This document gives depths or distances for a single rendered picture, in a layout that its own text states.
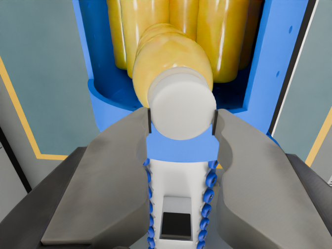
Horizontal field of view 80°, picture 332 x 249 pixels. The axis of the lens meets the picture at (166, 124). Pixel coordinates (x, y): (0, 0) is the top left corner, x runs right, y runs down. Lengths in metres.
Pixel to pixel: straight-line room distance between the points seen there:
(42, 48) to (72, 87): 0.32
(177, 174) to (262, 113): 0.47
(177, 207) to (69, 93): 1.31
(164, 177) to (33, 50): 1.38
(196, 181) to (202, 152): 0.48
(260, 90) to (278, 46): 0.04
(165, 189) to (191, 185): 0.09
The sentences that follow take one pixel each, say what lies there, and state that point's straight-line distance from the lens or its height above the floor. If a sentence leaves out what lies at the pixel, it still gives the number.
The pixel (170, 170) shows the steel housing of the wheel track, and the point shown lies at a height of 0.93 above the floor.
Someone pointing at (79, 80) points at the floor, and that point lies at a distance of 1.67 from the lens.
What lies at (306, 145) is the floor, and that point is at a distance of 2.02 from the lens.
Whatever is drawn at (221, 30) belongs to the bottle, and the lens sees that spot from 0.29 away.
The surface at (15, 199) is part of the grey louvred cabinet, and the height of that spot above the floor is 0.23.
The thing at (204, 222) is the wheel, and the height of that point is 0.97.
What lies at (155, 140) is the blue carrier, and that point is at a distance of 0.22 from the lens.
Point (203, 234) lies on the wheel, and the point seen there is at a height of 0.97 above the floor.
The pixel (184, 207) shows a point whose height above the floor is 0.97.
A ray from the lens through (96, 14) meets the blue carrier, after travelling 0.36.
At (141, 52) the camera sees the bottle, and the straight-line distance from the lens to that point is 0.16.
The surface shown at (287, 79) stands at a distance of 1.48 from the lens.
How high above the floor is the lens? 1.41
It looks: 59 degrees down
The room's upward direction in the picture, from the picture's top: 172 degrees counter-clockwise
